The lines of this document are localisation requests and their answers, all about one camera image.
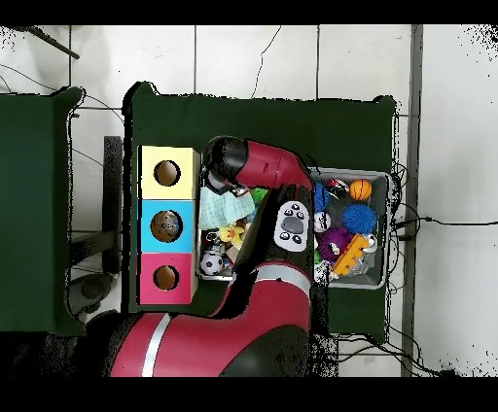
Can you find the light blue waffle cloth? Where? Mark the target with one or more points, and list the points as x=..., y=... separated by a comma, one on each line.
x=226, y=208

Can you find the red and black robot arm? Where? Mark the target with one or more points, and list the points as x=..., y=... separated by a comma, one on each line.
x=264, y=319

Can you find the shallow clear mesh bin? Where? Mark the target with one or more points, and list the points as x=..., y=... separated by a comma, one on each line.
x=380, y=264

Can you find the yellow rubber duck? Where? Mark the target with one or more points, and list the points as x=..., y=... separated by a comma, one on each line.
x=231, y=234

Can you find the black and white soccer ball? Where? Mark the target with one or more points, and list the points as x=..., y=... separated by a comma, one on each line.
x=211, y=263

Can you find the blue spiky ball with eyes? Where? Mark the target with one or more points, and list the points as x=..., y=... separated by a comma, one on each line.
x=320, y=196

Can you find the white baseball toy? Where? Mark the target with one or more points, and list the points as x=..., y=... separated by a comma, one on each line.
x=321, y=222

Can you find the dark green table cloth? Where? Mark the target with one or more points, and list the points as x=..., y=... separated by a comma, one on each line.
x=257, y=116

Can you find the purple spiky ball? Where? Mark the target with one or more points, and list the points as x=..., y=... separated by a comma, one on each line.
x=333, y=242

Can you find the orange basketball toy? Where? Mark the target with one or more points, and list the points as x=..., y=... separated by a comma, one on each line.
x=360, y=190

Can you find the orange plastic toy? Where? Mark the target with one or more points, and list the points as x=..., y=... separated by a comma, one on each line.
x=352, y=255

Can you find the black flat panel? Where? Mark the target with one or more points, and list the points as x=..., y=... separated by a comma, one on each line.
x=113, y=179

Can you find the grey stand base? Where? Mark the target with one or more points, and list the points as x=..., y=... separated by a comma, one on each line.
x=89, y=289

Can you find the green cloth side table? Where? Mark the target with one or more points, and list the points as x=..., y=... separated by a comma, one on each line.
x=35, y=210

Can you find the dark thin rod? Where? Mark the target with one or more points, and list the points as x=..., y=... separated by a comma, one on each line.
x=50, y=43

